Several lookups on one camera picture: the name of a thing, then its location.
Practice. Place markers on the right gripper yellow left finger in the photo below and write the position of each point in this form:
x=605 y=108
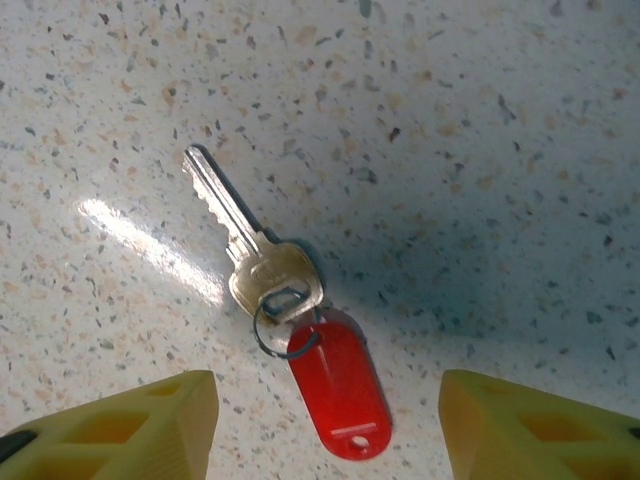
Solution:
x=110 y=435

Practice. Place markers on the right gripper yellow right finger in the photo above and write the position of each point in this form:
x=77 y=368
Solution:
x=540 y=435

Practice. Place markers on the red plastic key tag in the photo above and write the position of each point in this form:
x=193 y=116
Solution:
x=340 y=395

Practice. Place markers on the silver key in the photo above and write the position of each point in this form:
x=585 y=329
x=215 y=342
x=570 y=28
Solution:
x=272 y=272

